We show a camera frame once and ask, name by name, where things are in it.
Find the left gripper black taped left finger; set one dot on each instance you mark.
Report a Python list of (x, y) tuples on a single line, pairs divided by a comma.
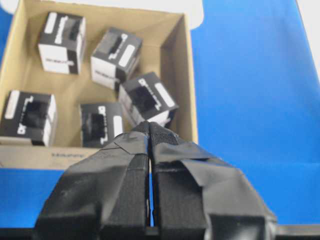
[(103, 197)]

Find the blue table mat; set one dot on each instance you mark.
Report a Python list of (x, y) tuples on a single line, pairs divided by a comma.
[(257, 98)]

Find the brown cardboard box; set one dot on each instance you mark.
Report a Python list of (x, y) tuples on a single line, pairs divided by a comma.
[(166, 51)]

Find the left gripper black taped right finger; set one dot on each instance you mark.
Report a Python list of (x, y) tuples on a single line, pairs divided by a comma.
[(200, 197)]

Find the black white Dynamixel box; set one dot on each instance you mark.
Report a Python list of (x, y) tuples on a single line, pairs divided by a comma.
[(29, 119), (100, 123), (62, 43), (115, 58), (145, 98)]

